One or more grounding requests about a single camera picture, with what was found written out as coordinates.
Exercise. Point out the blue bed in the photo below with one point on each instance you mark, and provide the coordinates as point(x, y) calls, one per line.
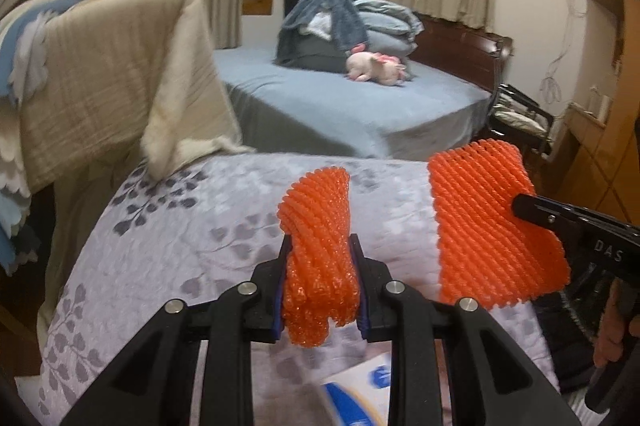
point(350, 101)

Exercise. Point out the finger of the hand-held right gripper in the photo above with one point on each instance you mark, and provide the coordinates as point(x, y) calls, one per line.
point(542, 208)

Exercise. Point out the pink plush toy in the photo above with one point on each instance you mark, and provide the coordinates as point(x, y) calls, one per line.
point(372, 67)

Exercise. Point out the wooden headboard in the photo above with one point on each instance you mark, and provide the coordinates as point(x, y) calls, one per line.
point(470, 51)

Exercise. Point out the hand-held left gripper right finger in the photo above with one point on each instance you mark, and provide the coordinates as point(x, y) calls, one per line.
point(364, 316)

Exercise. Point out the white box blue print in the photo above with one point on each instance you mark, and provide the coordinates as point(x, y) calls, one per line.
point(360, 391)

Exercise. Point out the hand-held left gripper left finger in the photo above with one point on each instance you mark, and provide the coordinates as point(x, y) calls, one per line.
point(278, 306)

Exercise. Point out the beige blanket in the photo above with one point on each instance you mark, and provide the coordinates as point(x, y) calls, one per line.
point(110, 76)

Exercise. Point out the grey-blue fleece robe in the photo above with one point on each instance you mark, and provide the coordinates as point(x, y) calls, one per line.
point(330, 16)

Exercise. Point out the blue white scalloped blanket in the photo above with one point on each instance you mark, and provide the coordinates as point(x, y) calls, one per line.
point(20, 106)

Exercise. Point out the pile of folded bedding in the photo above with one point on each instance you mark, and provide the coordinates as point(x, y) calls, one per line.
point(385, 28)

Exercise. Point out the wooden cabinet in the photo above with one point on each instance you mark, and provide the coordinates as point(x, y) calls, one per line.
point(600, 106)

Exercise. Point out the floral grey quilt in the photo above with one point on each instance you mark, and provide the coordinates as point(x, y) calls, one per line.
point(200, 231)

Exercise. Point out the person's right hand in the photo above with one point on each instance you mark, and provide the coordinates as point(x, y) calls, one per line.
point(610, 331)

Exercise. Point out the metal frame chair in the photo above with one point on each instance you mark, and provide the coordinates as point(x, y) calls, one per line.
point(520, 116)

